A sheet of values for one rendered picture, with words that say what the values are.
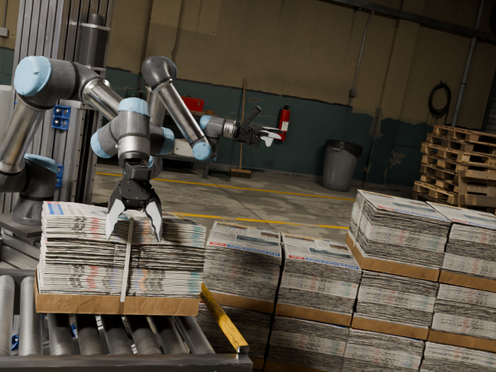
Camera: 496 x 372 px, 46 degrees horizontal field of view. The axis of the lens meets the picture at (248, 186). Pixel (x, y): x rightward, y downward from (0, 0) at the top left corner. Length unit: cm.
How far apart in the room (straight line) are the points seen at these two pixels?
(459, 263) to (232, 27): 709
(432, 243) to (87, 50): 146
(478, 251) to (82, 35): 166
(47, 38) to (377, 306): 157
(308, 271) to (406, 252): 36
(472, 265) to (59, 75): 155
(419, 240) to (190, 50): 690
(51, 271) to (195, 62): 754
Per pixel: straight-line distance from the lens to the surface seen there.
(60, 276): 139
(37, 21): 240
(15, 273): 175
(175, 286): 144
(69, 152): 232
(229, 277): 217
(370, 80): 1000
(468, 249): 227
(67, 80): 181
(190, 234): 142
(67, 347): 137
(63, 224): 137
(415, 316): 230
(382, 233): 217
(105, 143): 150
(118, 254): 140
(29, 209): 213
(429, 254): 223
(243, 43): 900
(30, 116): 188
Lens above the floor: 143
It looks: 10 degrees down
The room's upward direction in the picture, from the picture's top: 10 degrees clockwise
